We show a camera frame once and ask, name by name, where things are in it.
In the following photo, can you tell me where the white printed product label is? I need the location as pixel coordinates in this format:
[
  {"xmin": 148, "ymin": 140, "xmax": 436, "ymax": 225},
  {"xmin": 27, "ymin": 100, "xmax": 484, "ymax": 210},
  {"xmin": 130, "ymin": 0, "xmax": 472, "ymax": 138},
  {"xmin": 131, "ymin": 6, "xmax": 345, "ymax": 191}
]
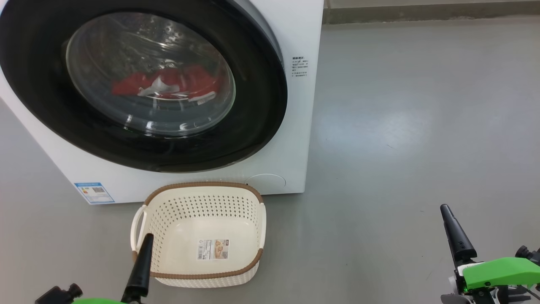
[{"xmin": 197, "ymin": 239, "xmax": 230, "ymax": 261}]

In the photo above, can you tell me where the red and white garment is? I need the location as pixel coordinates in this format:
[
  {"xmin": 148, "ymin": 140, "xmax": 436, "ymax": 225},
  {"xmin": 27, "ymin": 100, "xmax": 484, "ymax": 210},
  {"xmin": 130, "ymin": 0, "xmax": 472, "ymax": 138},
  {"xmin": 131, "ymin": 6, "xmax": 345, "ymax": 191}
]
[{"xmin": 112, "ymin": 65, "xmax": 220, "ymax": 102}]

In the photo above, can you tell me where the cream laundry basket brown rim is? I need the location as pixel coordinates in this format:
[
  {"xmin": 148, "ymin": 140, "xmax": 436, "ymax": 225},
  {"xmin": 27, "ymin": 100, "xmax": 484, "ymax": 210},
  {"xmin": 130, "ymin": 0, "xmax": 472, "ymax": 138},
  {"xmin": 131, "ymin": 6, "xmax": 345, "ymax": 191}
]
[{"xmin": 130, "ymin": 182, "xmax": 267, "ymax": 288}]

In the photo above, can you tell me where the round washing machine door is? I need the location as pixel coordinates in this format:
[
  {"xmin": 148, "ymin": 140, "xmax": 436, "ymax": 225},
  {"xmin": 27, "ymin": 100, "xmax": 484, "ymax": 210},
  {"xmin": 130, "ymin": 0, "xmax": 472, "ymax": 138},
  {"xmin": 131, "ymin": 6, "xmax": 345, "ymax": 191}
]
[{"xmin": 0, "ymin": 0, "xmax": 288, "ymax": 173}]

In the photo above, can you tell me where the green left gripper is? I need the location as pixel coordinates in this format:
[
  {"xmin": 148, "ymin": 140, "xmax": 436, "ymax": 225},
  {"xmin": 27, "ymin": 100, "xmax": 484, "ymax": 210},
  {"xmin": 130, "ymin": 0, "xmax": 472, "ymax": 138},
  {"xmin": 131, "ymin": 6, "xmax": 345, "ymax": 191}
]
[{"xmin": 72, "ymin": 233, "xmax": 154, "ymax": 304}]

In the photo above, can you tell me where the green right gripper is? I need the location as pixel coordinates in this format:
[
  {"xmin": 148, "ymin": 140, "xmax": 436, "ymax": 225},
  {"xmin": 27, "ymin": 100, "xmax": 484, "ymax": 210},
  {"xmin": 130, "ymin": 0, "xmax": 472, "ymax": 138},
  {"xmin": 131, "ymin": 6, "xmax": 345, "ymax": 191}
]
[{"xmin": 440, "ymin": 204, "xmax": 540, "ymax": 304}]

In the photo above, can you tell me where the blue energy label sticker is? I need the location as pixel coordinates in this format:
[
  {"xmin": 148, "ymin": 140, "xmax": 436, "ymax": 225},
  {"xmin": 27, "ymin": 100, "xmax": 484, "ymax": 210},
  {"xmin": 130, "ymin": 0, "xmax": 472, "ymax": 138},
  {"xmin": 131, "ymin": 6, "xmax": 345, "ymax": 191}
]
[{"xmin": 74, "ymin": 182, "xmax": 115, "ymax": 205}]

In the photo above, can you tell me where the printed warning text label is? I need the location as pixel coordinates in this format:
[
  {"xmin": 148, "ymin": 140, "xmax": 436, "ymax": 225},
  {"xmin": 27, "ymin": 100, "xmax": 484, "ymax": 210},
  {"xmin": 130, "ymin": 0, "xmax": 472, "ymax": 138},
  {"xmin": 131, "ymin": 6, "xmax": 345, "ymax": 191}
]
[{"xmin": 291, "ymin": 56, "xmax": 309, "ymax": 78}]

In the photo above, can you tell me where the white front-load washing machine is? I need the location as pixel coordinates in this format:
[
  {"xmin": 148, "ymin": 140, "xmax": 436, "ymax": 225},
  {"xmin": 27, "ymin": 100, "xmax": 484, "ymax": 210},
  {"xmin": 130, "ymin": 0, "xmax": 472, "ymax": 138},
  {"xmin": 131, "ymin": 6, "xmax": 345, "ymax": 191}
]
[{"xmin": 0, "ymin": 0, "xmax": 324, "ymax": 205}]

